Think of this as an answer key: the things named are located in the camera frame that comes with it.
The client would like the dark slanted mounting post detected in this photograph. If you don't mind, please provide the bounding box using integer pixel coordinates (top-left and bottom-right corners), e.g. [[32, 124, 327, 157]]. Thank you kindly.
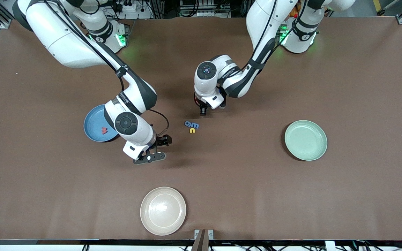
[[191, 229, 209, 251]]

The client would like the white power strip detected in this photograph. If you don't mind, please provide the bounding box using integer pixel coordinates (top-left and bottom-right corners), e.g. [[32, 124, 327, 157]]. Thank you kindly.
[[116, 0, 152, 20]]

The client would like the blue round plate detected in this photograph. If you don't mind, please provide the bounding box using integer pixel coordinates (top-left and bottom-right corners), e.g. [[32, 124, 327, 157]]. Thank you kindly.
[[83, 104, 119, 143]]

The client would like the pale green round plate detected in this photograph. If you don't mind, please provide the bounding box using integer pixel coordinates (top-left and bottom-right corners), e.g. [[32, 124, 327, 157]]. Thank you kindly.
[[284, 120, 328, 161]]

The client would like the beige round plate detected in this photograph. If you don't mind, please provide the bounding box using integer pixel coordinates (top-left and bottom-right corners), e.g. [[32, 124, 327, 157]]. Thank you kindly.
[[140, 187, 187, 236]]

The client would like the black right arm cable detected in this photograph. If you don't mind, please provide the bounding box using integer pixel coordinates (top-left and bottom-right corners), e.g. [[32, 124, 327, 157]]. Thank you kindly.
[[148, 109, 170, 137]]

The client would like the background equipment rack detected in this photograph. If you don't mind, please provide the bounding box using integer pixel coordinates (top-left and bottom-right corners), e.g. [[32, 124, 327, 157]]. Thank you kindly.
[[178, 0, 243, 18]]

